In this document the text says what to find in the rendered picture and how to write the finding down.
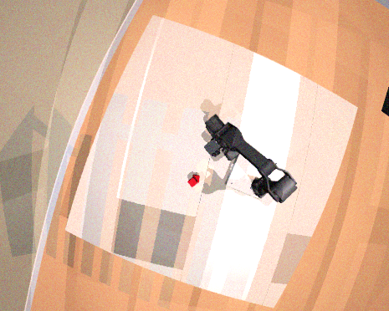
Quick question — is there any red cube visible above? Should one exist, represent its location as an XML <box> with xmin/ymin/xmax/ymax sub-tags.
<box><xmin>192</xmin><ymin>175</ymin><xmax>200</xmax><ymax>183</ymax></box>
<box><xmin>188</xmin><ymin>177</ymin><xmax>197</xmax><ymax>187</ymax></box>

